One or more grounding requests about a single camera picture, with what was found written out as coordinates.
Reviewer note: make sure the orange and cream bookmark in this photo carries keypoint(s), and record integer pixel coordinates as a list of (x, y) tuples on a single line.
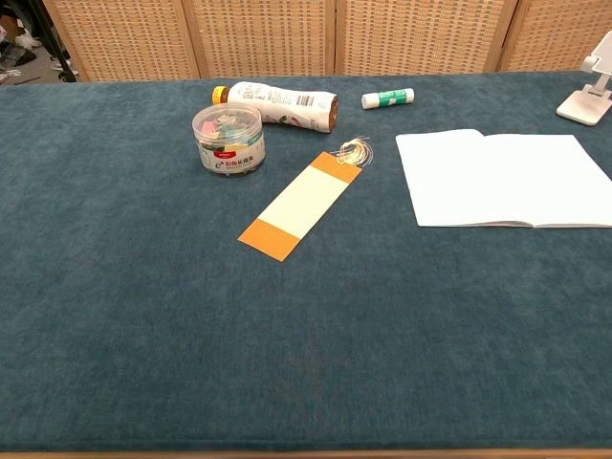
[(306, 201)]

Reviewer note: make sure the white notebook with brown spine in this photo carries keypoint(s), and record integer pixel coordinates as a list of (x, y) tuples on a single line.
[(478, 181)]

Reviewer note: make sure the clear tub of binder clips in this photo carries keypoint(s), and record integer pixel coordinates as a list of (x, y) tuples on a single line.
[(229, 143)]

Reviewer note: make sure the white bottle with yellow cap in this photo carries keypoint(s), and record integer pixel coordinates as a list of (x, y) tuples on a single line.
[(277, 102)]

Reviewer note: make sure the teal blue table cloth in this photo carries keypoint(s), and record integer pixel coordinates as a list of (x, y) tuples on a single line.
[(191, 311)]

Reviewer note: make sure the white and green glue stick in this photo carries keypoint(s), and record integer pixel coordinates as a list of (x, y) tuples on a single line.
[(387, 98)]

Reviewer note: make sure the wicker folding screen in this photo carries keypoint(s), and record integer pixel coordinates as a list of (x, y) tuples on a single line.
[(268, 38)]

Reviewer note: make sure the white phone stand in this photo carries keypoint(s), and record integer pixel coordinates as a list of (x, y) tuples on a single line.
[(585, 107)]

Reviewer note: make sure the black tripod stand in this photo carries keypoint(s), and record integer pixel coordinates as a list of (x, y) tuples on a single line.
[(50, 38)]

